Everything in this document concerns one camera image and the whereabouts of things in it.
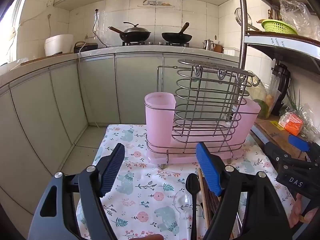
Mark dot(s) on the black blender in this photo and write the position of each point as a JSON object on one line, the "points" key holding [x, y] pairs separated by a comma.
{"points": [[281, 85]]}

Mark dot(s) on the orange packet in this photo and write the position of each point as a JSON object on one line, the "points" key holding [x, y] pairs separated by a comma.
{"points": [[291, 123]]}

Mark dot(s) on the black wok with lid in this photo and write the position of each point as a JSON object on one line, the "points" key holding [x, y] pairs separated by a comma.
{"points": [[136, 33]]}

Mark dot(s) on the person's left hand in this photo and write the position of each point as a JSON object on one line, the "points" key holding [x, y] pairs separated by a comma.
{"points": [[151, 237]]}

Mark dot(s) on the round pink plastic cup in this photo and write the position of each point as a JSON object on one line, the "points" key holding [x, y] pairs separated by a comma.
{"points": [[157, 120]]}

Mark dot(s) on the steel kettle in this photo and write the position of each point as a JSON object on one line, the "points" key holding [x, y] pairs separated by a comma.
{"points": [[208, 45]]}

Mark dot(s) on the window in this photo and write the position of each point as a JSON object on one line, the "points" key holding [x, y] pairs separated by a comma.
{"points": [[12, 30]]}

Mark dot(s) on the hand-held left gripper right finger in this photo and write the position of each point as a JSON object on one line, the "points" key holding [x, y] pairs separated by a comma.
{"points": [[208, 172]]}

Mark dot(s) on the grey kitchen base cabinets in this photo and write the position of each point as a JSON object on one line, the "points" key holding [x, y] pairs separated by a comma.
{"points": [[100, 87]]}

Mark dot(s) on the cardboard sheet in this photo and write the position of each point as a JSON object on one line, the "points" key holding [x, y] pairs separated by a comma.
{"points": [[275, 135]]}

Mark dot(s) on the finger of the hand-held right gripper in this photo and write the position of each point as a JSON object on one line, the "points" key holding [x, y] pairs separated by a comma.
{"points": [[298, 143], [280, 155]]}

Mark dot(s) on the brown clay pot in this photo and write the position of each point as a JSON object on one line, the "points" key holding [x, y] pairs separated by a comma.
{"points": [[218, 48]]}

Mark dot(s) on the bamboo chopstick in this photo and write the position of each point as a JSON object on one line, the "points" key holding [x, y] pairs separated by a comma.
{"points": [[205, 206]]}

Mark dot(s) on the gas stove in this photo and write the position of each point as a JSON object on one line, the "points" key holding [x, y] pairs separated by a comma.
{"points": [[152, 44]]}

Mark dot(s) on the black plastic spoon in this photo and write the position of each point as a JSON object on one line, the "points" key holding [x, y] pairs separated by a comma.
{"points": [[192, 185]]}

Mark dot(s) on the white rice cooker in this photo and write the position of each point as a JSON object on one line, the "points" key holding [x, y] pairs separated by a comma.
{"points": [[58, 45]]}

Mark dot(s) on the clear container of vegetables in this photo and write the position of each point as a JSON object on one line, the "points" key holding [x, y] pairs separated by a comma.
{"points": [[262, 105]]}

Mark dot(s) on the white container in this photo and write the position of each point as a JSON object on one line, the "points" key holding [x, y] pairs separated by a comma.
{"points": [[231, 51]]}

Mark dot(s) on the pink plastic drip tray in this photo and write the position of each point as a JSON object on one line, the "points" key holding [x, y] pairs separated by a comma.
{"points": [[190, 158]]}

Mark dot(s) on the black countertop appliance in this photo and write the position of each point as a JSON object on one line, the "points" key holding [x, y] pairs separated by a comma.
{"points": [[86, 47]]}

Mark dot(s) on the white wall socket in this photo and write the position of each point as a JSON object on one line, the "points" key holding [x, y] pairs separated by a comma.
{"points": [[50, 2]]}

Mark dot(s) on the clear plastic spoon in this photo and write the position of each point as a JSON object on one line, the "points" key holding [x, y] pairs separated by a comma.
{"points": [[182, 201]]}

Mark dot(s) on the green plastic basket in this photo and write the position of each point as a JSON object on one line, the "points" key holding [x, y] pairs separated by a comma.
{"points": [[278, 27]]}

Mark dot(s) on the green leaves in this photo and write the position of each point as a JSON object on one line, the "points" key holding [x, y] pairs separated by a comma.
{"points": [[297, 102]]}

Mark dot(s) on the clear plastic bag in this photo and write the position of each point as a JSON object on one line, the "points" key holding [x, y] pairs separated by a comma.
{"points": [[295, 12]]}

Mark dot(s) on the person's right hand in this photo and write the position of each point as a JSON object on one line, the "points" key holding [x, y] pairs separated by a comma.
{"points": [[300, 210]]}

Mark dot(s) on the floral printed tablecloth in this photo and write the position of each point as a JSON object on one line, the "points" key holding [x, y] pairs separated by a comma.
{"points": [[150, 187]]}

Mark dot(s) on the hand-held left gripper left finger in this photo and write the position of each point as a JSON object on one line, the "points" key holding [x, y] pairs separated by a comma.
{"points": [[112, 172]]}

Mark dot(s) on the wide pink plastic cup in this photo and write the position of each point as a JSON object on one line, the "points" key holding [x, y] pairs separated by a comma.
{"points": [[247, 120]]}

